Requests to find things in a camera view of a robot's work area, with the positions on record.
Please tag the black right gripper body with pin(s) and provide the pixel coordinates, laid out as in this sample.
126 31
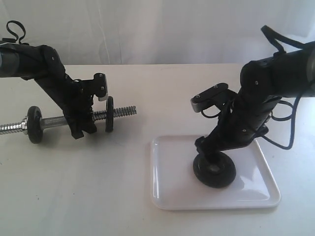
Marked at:
245 122

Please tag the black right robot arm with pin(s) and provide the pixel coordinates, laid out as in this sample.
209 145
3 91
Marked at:
282 75

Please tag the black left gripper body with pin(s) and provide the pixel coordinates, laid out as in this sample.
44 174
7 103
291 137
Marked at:
78 98

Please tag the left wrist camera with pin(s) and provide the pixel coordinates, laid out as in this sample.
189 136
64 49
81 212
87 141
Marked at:
101 86

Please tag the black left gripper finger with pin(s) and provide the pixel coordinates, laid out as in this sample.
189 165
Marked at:
75 128
87 124

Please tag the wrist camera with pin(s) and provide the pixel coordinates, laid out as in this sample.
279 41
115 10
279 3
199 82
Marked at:
101 86
217 95

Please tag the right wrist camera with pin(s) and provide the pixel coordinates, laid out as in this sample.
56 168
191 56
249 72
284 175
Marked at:
217 95

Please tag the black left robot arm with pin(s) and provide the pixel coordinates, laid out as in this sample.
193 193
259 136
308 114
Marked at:
43 65

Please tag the white plastic tray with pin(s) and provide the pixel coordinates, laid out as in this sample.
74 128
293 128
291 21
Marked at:
174 185

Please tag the chrome threaded dumbbell bar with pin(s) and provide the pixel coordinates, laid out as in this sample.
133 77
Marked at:
61 121

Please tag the white curtain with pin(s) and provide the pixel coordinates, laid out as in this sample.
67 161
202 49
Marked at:
159 31

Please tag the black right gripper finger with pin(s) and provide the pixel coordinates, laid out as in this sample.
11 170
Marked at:
203 145
217 157

